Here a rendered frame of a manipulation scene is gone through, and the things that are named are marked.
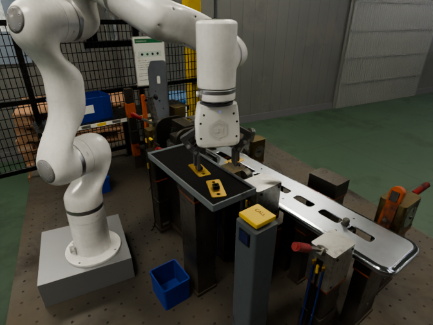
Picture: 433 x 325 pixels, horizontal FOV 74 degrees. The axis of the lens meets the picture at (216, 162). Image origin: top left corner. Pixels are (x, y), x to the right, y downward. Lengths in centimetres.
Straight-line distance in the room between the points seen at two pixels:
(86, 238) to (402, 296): 109
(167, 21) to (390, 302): 109
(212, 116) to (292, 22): 452
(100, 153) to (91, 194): 14
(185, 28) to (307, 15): 463
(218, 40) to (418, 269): 114
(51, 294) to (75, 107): 62
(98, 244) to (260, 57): 410
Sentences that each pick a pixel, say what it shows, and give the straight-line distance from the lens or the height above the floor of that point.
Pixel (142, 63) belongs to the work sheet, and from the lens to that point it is 205.
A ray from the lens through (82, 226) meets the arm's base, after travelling 107.
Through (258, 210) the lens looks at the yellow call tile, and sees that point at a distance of 68.
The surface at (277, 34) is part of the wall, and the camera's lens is 494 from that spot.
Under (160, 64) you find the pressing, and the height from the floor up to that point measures 131.
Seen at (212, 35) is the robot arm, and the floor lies 152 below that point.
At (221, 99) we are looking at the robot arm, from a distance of 62.
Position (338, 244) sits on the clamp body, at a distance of 79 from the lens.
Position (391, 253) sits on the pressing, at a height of 100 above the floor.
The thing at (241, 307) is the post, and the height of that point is 87.
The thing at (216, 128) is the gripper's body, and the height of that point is 133.
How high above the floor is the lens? 155
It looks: 26 degrees down
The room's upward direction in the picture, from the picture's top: straight up
